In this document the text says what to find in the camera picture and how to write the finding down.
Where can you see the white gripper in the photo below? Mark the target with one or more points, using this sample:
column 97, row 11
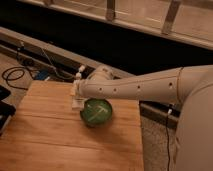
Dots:
column 74, row 89

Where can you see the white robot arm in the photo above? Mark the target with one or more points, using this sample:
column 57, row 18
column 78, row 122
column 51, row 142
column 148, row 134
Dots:
column 191, row 87

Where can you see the green ceramic bowl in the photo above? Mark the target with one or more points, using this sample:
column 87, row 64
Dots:
column 96, row 112

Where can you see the blue object on floor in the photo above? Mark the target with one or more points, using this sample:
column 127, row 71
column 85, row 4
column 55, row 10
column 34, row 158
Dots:
column 42, row 75

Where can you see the black device at left edge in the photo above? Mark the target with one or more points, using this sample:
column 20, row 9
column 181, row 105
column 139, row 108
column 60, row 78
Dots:
column 6, row 110

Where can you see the metal railing frame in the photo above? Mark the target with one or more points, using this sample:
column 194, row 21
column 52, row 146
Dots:
column 187, row 21

